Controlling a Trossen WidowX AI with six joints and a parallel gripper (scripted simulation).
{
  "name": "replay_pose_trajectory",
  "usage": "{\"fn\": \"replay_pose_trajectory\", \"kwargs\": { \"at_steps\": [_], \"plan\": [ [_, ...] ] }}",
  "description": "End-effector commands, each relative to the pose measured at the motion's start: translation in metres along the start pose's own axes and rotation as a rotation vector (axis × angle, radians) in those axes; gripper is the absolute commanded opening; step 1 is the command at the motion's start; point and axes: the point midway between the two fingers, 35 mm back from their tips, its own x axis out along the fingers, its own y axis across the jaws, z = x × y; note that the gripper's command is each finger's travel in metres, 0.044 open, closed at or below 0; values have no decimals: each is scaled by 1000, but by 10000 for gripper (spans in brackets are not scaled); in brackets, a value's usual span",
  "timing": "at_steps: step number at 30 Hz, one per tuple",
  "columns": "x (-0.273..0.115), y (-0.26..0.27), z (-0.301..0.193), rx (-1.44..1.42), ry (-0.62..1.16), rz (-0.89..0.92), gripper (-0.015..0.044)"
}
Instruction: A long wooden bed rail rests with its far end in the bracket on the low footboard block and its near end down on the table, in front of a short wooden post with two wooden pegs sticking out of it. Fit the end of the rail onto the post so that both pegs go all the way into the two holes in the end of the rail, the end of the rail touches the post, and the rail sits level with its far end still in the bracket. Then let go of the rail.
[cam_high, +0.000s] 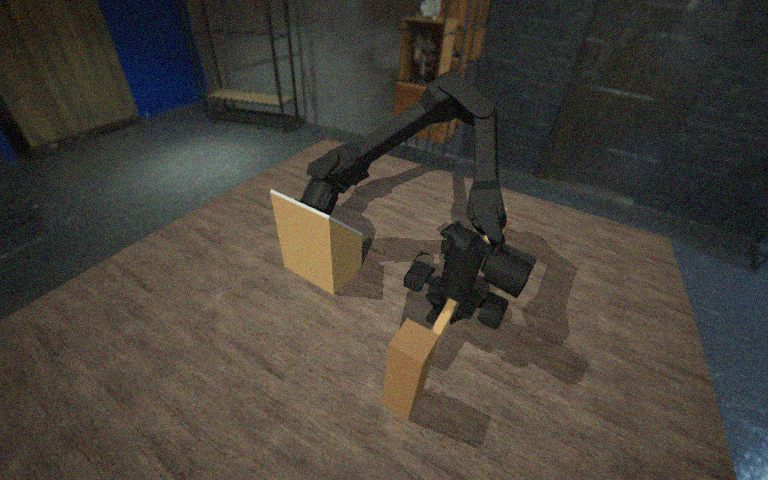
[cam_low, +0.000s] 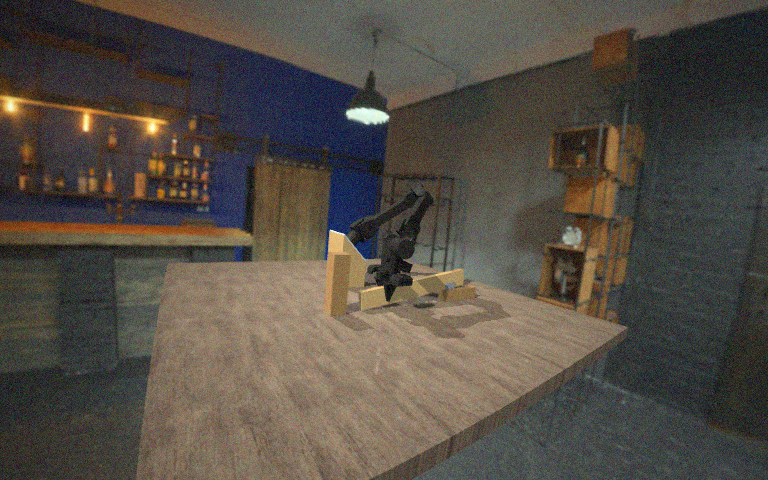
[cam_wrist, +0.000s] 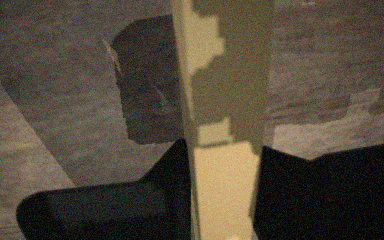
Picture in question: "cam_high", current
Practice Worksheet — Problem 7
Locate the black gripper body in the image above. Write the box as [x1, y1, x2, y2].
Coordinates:
[403, 261, 509, 330]

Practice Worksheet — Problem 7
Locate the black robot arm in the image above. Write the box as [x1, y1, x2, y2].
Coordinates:
[295, 71, 536, 298]

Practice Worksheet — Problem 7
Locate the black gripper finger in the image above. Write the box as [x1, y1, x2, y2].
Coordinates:
[449, 304, 475, 324]
[426, 293, 448, 317]

